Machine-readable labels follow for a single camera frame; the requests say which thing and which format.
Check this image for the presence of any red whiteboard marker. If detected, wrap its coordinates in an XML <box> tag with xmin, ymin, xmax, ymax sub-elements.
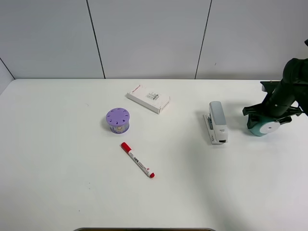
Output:
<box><xmin>120</xmin><ymin>142</ymin><xmax>155</xmax><ymax>179</ymax></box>

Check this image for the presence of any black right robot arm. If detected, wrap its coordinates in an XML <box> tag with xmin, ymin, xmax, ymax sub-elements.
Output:
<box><xmin>243</xmin><ymin>58</ymin><xmax>308</xmax><ymax>136</ymax></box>

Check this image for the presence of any white grey stapler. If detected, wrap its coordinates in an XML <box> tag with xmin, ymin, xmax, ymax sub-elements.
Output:
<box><xmin>203</xmin><ymin>101</ymin><xmax>228</xmax><ymax>144</ymax></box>

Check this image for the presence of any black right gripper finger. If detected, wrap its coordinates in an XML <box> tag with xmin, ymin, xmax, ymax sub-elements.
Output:
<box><xmin>274</xmin><ymin>106</ymin><xmax>302</xmax><ymax>125</ymax></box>
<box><xmin>242</xmin><ymin>103</ymin><xmax>265</xmax><ymax>129</ymax></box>

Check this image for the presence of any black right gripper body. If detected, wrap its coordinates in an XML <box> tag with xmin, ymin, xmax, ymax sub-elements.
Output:
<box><xmin>260</xmin><ymin>80</ymin><xmax>300</xmax><ymax>118</ymax></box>

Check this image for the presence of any purple round air freshener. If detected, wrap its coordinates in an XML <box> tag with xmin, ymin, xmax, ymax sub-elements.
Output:
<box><xmin>105</xmin><ymin>108</ymin><xmax>130</xmax><ymax>134</ymax></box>

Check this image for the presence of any white flat cardboard box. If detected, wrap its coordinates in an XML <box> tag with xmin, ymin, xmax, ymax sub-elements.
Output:
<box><xmin>126</xmin><ymin>84</ymin><xmax>170</xmax><ymax>114</ymax></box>

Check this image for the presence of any teal pencil sharpener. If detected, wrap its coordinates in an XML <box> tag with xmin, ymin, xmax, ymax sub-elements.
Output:
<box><xmin>247</xmin><ymin>117</ymin><xmax>281</xmax><ymax>137</ymax></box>

